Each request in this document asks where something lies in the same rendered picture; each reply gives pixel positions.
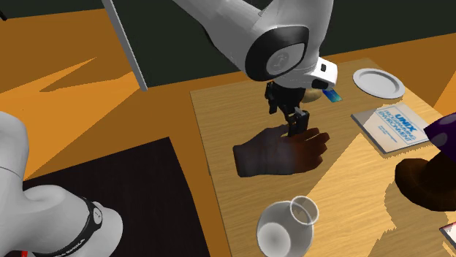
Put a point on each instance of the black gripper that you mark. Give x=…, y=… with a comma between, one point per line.
x=286, y=95

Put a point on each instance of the wooden table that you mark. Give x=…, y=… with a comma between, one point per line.
x=231, y=117

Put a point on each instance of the blue card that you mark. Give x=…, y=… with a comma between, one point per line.
x=333, y=95

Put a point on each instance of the flat book with red edge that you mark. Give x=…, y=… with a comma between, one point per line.
x=450, y=233

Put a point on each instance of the dark brown glove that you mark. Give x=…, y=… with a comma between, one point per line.
x=270, y=153

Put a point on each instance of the clear glass vase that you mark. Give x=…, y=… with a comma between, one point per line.
x=283, y=231

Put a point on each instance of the white round plate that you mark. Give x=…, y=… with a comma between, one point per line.
x=378, y=83

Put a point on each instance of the white book with blue print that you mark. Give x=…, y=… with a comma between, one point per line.
x=393, y=128

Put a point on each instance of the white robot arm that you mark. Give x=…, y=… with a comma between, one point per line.
x=231, y=25

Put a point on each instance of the black robot stand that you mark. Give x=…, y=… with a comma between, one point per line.
x=142, y=199

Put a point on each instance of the tan round potato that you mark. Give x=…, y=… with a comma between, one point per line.
x=312, y=96

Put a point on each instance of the grey flat beam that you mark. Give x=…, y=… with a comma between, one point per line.
x=124, y=42

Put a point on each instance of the purple mushroom figure brown base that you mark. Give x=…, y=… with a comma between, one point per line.
x=427, y=178

